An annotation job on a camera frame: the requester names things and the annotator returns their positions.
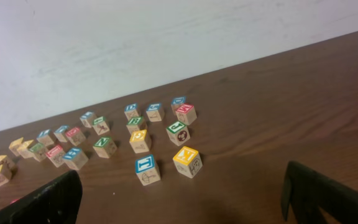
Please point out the yellow letter s block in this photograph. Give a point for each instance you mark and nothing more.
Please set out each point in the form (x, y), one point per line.
(24, 149)
(6, 160)

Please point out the green letter N block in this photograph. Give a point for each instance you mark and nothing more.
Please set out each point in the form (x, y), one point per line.
(105, 147)

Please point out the blue letter L block left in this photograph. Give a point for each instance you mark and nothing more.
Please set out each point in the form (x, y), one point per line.
(46, 137)

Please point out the yellow letter S block left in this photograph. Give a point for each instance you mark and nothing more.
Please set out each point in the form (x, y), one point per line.
(6, 160)

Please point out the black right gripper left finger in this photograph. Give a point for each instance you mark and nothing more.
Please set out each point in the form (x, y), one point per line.
(55, 202)

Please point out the green letter B block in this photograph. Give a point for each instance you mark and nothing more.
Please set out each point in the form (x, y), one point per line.
(136, 123)

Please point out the blue number 5 block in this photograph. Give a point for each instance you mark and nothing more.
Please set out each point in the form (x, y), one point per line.
(155, 112)

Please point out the red letter I block left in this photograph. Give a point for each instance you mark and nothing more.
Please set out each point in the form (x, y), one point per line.
(14, 201)

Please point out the blue letter l block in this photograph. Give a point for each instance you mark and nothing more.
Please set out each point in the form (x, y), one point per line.
(46, 137)
(88, 118)

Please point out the yellow letter W block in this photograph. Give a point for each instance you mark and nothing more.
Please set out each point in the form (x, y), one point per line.
(14, 145)

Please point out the yellow letter Y block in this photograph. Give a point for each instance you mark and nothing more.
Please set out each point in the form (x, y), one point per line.
(188, 161)

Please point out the red letter U block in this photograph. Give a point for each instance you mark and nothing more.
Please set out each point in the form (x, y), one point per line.
(56, 155)

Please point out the blue letter T block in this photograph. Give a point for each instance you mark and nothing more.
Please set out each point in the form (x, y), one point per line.
(147, 170)

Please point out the red letter M block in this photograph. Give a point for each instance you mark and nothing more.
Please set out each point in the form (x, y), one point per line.
(186, 113)

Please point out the red letter E block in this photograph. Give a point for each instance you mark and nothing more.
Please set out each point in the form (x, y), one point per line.
(75, 136)

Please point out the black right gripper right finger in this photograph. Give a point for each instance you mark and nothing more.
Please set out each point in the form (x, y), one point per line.
(307, 192)

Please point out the green letter J block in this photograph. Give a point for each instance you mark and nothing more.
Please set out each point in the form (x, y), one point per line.
(178, 133)

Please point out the blue letter D block right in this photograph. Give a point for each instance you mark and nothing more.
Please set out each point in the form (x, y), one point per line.
(177, 102)

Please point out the blue letter P block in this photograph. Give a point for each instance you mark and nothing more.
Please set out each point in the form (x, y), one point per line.
(60, 133)

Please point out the blue letter L block upper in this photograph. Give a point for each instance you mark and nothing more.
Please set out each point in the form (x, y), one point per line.
(88, 118)

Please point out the blue letter d block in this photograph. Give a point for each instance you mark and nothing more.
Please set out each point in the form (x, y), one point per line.
(177, 102)
(131, 110)

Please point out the blue letter D block left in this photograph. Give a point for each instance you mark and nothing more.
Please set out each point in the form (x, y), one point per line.
(131, 110)

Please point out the yellow letter G block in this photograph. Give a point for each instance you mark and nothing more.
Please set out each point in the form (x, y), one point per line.
(140, 141)

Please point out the yellow letter S block right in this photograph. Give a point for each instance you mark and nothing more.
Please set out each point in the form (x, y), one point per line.
(24, 149)

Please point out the blue letter H block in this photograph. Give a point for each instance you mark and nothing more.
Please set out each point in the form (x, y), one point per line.
(75, 158)

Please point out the green letter R block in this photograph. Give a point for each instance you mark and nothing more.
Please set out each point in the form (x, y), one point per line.
(39, 151)

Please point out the green number 4 block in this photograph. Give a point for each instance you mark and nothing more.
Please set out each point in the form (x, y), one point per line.
(101, 125)

